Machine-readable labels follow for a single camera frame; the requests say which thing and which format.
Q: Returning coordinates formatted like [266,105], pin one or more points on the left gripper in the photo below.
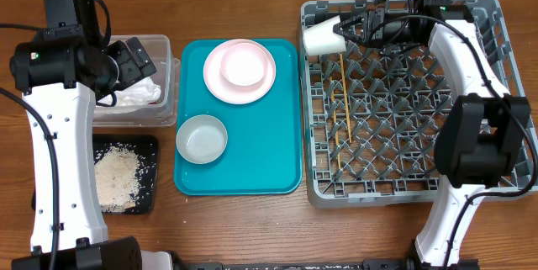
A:
[133,71]

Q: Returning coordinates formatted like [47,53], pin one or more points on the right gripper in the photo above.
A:
[374,26]

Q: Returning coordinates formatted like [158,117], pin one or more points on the cream paper cup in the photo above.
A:
[321,39]

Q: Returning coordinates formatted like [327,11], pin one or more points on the white napkin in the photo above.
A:
[143,92]

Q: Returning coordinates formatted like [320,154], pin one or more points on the grey bowl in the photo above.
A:
[201,139]

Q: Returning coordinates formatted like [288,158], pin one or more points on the white rice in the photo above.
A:
[119,176]

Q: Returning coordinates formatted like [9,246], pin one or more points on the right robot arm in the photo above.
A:
[481,138]

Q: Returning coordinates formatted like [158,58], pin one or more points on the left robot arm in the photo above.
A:
[59,76]

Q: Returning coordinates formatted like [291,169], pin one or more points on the grey dishwasher rack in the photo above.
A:
[399,99]

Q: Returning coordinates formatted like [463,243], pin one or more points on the clear plastic bin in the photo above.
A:
[164,114]

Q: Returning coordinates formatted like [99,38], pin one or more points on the black plastic tray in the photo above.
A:
[145,145]

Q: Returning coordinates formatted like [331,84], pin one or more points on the large pink plate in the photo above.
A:
[227,92]

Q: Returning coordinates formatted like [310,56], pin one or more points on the small pink bowl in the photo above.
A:
[244,64]

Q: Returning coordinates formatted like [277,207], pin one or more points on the teal plastic tray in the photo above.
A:
[263,154]

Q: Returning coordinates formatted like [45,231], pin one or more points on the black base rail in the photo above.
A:
[367,264]

